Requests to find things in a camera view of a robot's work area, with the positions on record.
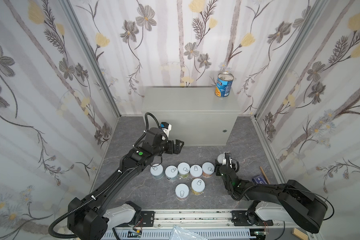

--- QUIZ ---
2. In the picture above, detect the white slotted cable duct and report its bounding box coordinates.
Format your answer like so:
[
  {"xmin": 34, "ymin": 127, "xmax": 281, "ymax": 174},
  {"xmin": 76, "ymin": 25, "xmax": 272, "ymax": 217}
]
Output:
[{"xmin": 102, "ymin": 228, "xmax": 256, "ymax": 240}]

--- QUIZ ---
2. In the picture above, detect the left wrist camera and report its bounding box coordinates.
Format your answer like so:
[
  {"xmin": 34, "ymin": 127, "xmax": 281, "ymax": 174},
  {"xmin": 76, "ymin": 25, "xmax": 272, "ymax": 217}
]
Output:
[{"xmin": 160, "ymin": 122, "xmax": 172, "ymax": 137}]

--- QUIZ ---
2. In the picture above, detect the white lid can blue label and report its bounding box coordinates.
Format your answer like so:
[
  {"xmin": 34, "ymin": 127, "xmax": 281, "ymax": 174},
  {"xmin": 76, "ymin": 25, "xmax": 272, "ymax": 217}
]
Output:
[{"xmin": 165, "ymin": 166, "xmax": 179, "ymax": 182}]

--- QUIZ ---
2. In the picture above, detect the white lid can far left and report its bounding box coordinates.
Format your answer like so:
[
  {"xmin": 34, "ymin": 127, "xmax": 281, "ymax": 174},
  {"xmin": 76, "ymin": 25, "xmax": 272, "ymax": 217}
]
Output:
[{"xmin": 150, "ymin": 165, "xmax": 164, "ymax": 180}]

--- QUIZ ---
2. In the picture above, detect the plastic lid can yellow label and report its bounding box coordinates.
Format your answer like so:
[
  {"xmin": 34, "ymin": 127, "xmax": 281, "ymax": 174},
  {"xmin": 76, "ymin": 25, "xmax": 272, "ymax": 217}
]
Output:
[{"xmin": 217, "ymin": 154, "xmax": 227, "ymax": 165}]

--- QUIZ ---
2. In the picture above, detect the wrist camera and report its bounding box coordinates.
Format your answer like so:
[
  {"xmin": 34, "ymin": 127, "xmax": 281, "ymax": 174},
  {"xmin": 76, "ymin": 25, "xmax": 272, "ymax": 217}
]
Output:
[
  {"xmin": 160, "ymin": 122, "xmax": 172, "ymax": 137},
  {"xmin": 223, "ymin": 152, "xmax": 239, "ymax": 170}
]

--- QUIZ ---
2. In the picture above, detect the grey metal cabinet box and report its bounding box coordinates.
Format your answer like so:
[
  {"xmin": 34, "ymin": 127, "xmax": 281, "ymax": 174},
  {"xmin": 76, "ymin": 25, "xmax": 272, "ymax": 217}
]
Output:
[{"xmin": 141, "ymin": 87, "xmax": 241, "ymax": 147}]

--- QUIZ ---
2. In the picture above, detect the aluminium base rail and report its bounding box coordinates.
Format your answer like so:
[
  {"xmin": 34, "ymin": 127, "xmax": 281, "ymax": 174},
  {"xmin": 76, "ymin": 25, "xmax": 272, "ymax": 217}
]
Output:
[{"xmin": 74, "ymin": 208, "xmax": 322, "ymax": 240}]

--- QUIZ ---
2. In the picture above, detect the clear plastic bag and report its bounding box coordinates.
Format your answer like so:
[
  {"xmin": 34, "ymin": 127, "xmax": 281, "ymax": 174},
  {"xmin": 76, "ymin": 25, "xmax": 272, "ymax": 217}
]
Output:
[{"xmin": 169, "ymin": 226, "xmax": 208, "ymax": 240}]

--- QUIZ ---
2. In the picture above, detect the white lid can front left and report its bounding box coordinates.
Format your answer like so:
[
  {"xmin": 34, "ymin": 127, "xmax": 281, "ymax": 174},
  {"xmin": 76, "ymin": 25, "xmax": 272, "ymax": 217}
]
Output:
[{"xmin": 175, "ymin": 184, "xmax": 190, "ymax": 201}]

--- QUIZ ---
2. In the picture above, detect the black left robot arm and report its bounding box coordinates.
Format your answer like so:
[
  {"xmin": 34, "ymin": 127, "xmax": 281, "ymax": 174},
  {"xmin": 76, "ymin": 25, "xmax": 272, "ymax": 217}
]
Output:
[{"xmin": 48, "ymin": 113, "xmax": 184, "ymax": 240}]

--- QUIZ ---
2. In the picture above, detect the white lid can front right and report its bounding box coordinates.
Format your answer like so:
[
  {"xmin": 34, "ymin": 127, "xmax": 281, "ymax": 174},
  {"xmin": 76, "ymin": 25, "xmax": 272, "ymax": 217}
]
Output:
[{"xmin": 191, "ymin": 179, "xmax": 206, "ymax": 195}]

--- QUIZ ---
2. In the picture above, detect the white lid can orange label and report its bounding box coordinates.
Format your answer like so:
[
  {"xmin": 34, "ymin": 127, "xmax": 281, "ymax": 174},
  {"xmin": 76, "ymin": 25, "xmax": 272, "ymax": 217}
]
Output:
[{"xmin": 202, "ymin": 162, "xmax": 215, "ymax": 178}]

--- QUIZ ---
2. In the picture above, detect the wooden stick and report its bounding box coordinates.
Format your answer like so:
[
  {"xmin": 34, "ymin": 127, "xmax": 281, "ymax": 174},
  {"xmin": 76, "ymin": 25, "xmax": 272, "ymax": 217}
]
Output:
[{"xmin": 259, "ymin": 166, "xmax": 270, "ymax": 184}]

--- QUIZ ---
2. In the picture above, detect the white lid can green label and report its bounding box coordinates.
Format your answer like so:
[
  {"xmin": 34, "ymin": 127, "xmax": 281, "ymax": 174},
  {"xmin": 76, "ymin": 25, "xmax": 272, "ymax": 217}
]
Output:
[{"xmin": 177, "ymin": 162, "xmax": 190, "ymax": 179}]

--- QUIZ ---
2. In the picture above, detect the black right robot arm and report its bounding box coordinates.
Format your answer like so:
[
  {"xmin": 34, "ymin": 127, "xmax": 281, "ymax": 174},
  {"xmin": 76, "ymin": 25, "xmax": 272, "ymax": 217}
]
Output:
[{"xmin": 215, "ymin": 152, "xmax": 334, "ymax": 234}]

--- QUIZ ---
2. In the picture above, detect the wooden block right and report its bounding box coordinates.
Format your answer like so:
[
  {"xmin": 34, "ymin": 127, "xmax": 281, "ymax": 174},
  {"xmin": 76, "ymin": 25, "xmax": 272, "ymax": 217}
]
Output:
[{"xmin": 292, "ymin": 228, "xmax": 309, "ymax": 240}]

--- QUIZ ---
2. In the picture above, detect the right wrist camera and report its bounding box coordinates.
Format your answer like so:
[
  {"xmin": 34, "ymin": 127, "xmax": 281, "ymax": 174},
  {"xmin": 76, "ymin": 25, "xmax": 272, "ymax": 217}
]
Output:
[{"xmin": 223, "ymin": 152, "xmax": 239, "ymax": 170}]

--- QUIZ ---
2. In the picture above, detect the large blue labelled can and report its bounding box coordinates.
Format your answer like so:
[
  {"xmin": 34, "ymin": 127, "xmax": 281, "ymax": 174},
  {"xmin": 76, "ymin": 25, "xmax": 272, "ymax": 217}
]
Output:
[{"xmin": 215, "ymin": 72, "xmax": 234, "ymax": 98}]

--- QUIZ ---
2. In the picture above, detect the blue card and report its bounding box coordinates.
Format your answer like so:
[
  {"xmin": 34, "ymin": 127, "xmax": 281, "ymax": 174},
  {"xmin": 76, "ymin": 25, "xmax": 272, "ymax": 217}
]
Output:
[{"xmin": 252, "ymin": 175, "xmax": 268, "ymax": 185}]

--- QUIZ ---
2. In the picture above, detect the white lid can beige label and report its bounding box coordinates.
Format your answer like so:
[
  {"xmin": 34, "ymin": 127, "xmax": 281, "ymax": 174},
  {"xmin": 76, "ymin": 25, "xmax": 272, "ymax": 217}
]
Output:
[{"xmin": 190, "ymin": 165, "xmax": 203, "ymax": 179}]

